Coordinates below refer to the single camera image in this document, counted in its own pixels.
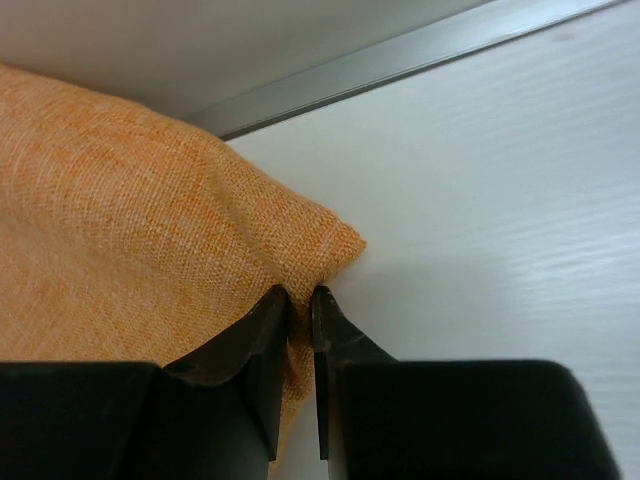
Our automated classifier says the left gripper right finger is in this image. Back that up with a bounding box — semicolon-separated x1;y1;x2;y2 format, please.
311;286;400;460

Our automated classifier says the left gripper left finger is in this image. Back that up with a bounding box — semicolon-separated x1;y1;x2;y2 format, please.
162;286;290;461

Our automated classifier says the orange cloth napkin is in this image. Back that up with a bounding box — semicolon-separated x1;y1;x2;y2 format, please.
1;66;366;438

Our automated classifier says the aluminium table edge rail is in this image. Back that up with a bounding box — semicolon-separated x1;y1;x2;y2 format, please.
185;0;613;140

